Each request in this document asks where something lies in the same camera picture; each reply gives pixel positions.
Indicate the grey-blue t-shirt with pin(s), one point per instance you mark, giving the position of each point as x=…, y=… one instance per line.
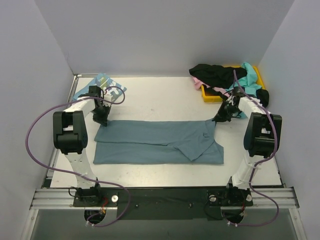
x=158, y=142

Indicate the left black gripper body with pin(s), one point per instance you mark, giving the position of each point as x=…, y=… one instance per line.
x=100, y=116

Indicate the folded blue printed t-shirt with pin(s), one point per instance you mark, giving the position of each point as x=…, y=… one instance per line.
x=104, y=82

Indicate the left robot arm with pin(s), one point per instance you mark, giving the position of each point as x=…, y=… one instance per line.
x=70, y=136

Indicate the black t-shirt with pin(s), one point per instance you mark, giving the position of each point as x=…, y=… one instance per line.
x=222, y=77

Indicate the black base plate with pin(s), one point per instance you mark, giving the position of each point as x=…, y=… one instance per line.
x=164, y=203

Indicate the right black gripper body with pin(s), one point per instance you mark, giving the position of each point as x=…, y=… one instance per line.
x=223, y=113

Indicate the aluminium front rail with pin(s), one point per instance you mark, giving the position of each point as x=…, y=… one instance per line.
x=59, y=199

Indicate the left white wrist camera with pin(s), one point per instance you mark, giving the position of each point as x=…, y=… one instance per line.
x=111, y=95

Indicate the pink t-shirt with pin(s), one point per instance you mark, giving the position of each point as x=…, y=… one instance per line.
x=213, y=90

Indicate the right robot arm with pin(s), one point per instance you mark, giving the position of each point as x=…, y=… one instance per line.
x=262, y=136

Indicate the teal t-shirt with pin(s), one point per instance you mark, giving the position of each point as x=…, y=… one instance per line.
x=248, y=82

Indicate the yellow plastic bin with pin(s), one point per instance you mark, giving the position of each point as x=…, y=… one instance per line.
x=210, y=98

